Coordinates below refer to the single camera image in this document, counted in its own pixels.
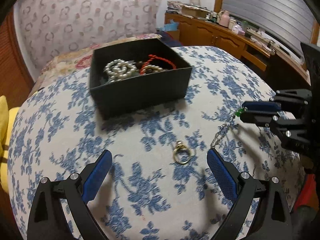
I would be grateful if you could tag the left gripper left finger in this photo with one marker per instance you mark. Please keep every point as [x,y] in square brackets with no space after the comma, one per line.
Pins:
[47,219]

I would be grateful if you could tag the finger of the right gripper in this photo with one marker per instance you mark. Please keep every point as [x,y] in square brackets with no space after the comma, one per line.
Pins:
[258,118]
[262,106]

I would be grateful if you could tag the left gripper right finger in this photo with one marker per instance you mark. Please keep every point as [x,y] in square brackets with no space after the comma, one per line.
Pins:
[272,217]

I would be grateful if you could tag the black open jewelry box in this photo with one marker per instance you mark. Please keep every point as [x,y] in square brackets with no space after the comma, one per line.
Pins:
[138,91]

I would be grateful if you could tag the pink bottle on dresser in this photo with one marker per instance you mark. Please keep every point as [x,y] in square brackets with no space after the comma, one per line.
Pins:
[224,18]

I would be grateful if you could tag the wooden dresser cabinet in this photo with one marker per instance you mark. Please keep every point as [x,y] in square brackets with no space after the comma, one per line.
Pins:
[276,68]

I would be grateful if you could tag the window roller blind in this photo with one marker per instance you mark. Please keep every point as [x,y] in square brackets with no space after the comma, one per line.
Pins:
[290,21]

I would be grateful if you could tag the yellow plush toy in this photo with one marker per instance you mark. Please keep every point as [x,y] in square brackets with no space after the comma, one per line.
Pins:
[8,117]

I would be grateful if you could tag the blue tissue paper bag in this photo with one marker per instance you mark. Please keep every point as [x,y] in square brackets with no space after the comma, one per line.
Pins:
[171,26]

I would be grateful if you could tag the blue floral white cloth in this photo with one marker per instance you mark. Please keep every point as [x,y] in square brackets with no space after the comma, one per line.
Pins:
[160,186]

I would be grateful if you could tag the wooden louvered wardrobe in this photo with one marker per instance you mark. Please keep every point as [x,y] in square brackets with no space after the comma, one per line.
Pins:
[15,80]

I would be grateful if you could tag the ring patterned sheer curtain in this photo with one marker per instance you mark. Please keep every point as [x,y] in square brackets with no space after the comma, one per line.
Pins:
[53,27]

